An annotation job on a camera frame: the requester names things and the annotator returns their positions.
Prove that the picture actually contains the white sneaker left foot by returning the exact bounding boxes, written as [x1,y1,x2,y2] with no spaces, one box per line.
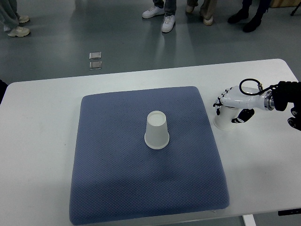
[142,6,165,19]

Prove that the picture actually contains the white table leg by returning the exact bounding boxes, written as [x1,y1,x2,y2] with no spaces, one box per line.
[242,214,256,226]

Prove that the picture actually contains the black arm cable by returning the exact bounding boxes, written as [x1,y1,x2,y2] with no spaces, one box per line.
[239,78,278,96]

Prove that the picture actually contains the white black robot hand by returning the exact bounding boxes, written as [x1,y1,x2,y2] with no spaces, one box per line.
[213,86,274,123]

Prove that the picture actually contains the white paper cup on mat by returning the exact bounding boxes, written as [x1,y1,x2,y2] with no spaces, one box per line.
[144,111,169,150]

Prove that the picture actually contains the beige sneaker far left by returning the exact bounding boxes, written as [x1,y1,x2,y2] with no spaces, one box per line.
[7,26,31,37]

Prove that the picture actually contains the black shoe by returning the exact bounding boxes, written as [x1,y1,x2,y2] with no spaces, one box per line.
[243,14,263,33]
[228,8,249,24]

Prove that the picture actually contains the silver floor plate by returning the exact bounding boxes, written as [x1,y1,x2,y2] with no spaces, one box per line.
[89,52,101,60]
[89,61,102,70]

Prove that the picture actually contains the black table control panel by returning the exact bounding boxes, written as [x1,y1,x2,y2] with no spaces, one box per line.
[278,208,301,216]

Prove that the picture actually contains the white sneaker foot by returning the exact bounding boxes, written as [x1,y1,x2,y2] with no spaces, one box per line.
[142,6,165,19]
[161,15,175,33]

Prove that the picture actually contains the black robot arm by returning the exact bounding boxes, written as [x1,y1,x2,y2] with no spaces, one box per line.
[270,81,301,130]

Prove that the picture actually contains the lower silver floor plate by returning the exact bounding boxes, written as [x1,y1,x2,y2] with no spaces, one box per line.
[89,61,102,70]

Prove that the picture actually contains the black shoe left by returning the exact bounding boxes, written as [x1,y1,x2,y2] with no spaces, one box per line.
[228,8,249,24]

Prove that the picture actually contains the black shoe right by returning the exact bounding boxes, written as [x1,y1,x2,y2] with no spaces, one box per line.
[243,14,263,33]

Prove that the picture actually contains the white sneaker right foot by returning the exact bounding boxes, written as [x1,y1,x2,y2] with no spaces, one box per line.
[161,15,175,33]

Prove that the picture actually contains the blue quilted cushion mat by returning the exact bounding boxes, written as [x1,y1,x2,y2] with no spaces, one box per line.
[69,86,230,225]

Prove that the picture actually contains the white paper cup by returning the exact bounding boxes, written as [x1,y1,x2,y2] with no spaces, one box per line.
[214,106,239,130]
[144,111,169,150]

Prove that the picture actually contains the upper silver floor plate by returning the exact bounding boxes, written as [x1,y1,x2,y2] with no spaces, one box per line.
[89,52,101,60]

